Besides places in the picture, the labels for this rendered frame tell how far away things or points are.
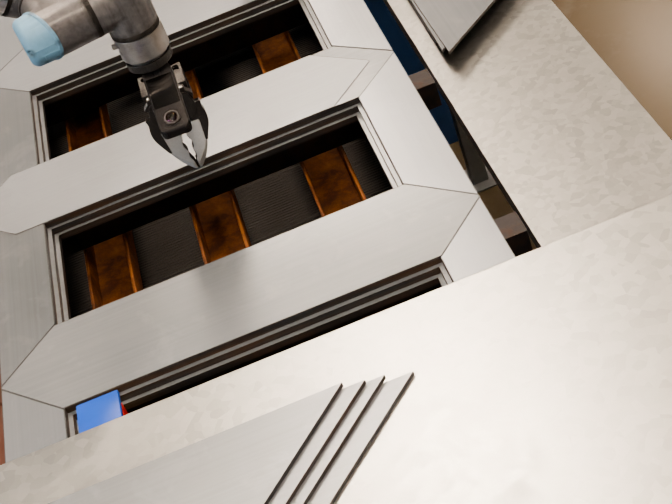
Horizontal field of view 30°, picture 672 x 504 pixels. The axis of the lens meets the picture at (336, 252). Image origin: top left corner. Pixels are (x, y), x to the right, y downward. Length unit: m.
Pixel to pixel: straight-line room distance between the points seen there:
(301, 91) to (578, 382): 1.03
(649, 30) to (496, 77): 1.42
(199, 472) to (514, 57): 1.18
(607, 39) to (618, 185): 1.68
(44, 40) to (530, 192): 0.76
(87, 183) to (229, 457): 0.97
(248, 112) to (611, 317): 1.00
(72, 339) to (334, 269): 0.40
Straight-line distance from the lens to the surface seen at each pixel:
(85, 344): 1.86
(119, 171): 2.16
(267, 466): 1.26
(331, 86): 2.14
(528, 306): 1.35
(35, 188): 2.22
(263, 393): 1.36
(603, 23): 3.65
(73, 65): 2.52
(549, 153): 2.02
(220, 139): 2.12
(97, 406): 1.70
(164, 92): 1.87
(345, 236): 1.82
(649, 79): 3.41
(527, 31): 2.31
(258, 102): 2.17
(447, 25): 2.31
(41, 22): 1.82
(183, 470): 1.30
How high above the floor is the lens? 2.00
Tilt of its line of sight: 40 degrees down
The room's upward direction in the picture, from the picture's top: 22 degrees counter-clockwise
